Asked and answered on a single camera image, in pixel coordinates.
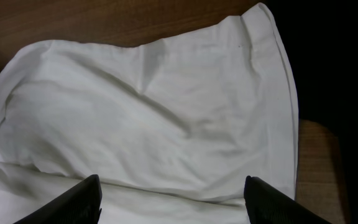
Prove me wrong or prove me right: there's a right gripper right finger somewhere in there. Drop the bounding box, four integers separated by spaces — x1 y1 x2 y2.
244 176 329 224

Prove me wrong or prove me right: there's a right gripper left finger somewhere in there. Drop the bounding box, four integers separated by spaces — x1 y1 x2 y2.
15 174 102 224

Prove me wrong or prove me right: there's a white t-shirt black print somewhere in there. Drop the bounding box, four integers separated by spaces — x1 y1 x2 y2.
0 3 298 223

